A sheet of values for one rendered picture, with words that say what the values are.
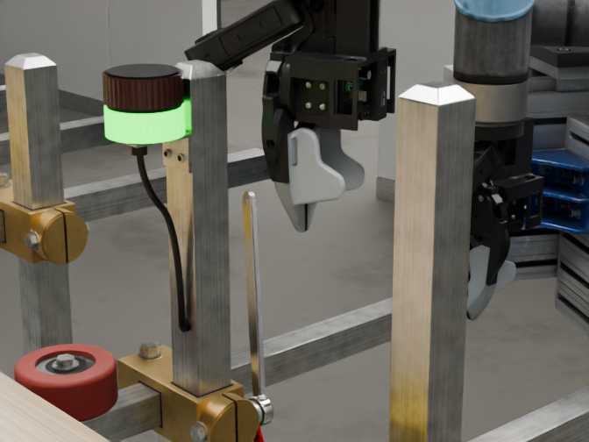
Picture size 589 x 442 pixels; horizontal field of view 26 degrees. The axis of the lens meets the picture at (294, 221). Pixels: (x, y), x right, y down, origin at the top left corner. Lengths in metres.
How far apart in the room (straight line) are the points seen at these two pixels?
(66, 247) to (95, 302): 2.46
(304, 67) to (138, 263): 3.01
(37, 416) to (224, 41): 0.32
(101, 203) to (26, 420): 0.39
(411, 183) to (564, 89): 0.90
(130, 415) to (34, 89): 0.31
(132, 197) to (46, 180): 0.14
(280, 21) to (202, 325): 0.25
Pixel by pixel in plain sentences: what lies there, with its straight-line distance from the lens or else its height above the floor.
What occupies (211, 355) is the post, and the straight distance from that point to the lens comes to 1.04.
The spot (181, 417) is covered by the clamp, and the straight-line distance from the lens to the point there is 1.06.
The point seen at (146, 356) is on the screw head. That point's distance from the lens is 1.12.
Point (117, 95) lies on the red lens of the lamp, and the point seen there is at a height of 1.13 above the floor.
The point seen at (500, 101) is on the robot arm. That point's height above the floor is 1.05.
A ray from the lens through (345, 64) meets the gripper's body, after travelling 0.96.
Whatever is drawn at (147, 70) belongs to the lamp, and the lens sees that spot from 0.96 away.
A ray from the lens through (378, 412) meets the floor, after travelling 2.99.
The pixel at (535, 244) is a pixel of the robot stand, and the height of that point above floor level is 0.77.
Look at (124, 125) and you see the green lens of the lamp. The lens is 0.94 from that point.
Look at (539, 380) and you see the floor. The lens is 3.20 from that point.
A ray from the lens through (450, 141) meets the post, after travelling 0.79.
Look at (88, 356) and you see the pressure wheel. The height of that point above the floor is 0.90.
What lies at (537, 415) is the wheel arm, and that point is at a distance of 1.06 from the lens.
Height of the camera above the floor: 1.32
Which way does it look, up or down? 18 degrees down
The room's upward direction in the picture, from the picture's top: straight up
